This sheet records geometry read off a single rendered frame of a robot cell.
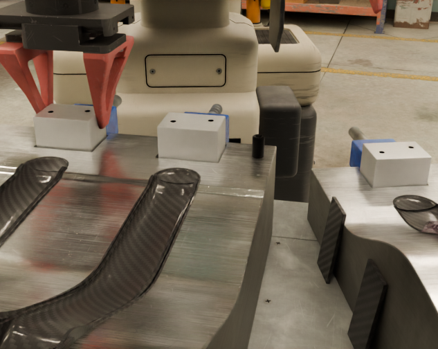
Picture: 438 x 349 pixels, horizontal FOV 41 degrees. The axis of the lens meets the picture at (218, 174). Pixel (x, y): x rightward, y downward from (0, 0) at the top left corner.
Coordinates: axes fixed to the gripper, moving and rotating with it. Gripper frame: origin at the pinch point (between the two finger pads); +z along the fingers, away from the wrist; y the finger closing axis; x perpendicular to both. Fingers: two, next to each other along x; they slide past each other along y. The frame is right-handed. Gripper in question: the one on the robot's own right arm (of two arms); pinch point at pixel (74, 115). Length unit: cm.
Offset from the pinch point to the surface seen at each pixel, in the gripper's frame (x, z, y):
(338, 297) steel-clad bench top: -6.8, 11.0, 23.8
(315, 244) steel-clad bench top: 0.7, 11.0, 21.7
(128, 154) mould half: -2.9, 2.0, 5.8
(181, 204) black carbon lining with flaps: -9.1, 2.7, 11.9
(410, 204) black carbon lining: 0.3, 5.9, 29.3
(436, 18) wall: 524, 86, 114
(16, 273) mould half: -19.8, 2.3, 4.7
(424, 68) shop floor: 366, 91, 86
